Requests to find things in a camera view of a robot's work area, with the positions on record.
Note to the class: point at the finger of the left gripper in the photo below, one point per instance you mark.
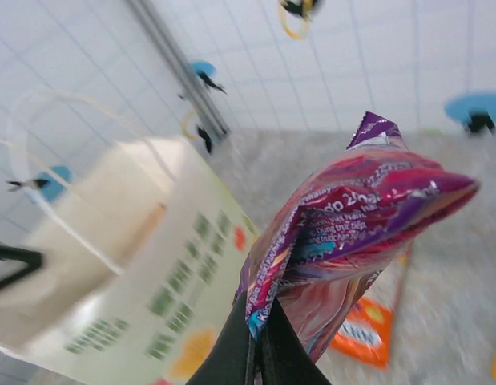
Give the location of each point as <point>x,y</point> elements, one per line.
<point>33,260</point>

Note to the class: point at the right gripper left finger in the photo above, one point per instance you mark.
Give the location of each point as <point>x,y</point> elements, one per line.
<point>227,357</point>

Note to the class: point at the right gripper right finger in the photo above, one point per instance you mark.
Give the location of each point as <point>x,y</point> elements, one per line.
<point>283,357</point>

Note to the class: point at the orange white Fox's packet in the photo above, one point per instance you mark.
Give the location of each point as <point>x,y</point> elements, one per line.
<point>364,333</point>

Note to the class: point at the white paper bag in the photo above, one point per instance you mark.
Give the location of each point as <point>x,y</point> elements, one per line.
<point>151,240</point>

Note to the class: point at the purple Fox's packet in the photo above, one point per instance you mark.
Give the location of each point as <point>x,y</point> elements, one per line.
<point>352,224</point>

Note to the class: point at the aluminium frame post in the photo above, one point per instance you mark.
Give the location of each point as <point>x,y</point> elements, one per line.
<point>179,68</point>

